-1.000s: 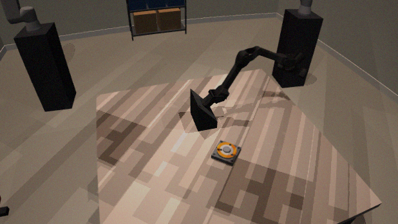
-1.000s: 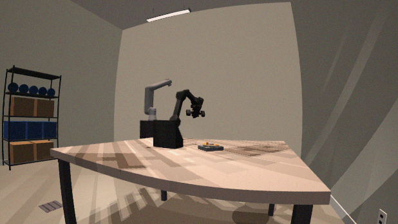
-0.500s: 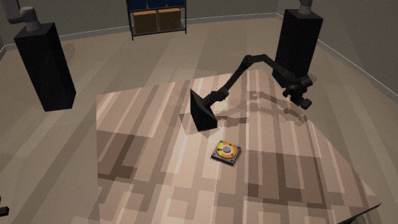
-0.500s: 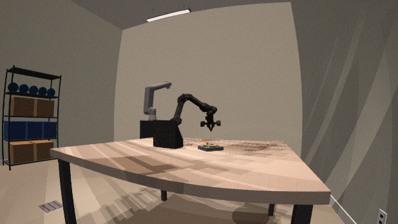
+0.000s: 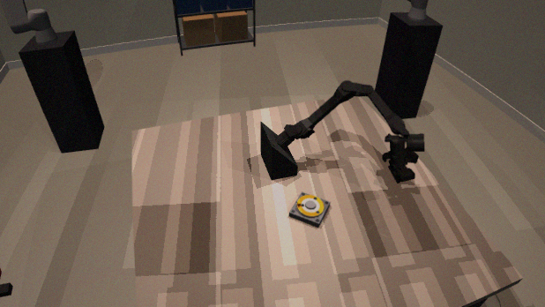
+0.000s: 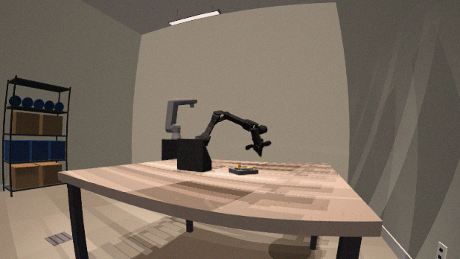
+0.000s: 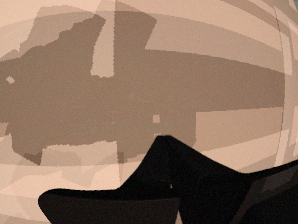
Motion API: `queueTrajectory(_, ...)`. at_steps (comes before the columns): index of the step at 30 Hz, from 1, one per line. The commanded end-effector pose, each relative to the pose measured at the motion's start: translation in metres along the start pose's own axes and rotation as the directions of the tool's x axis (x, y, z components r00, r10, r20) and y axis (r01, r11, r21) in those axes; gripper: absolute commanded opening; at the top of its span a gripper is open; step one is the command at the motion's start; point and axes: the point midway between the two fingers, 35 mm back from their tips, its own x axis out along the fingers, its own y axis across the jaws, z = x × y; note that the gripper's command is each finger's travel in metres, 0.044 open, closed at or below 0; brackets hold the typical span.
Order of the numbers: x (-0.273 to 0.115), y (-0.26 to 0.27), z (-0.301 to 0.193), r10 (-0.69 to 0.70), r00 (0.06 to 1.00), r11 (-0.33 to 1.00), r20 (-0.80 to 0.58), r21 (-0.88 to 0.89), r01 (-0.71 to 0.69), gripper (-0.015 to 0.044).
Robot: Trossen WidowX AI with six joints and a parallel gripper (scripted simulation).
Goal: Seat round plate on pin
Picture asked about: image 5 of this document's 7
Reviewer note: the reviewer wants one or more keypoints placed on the orange round plate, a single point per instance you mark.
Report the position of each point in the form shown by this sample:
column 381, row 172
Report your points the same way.
column 304, row 210

